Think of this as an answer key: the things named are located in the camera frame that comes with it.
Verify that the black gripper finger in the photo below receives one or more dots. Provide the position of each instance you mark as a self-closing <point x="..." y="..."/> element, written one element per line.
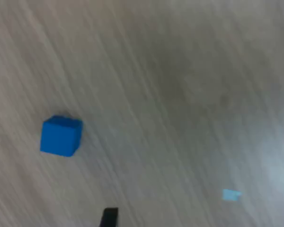
<point x="110" y="217"/>

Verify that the small blue tape piece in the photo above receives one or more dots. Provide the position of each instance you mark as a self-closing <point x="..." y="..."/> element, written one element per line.
<point x="230" y="195"/>

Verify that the blue cube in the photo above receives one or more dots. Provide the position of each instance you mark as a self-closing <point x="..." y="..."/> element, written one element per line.
<point x="61" y="137"/>

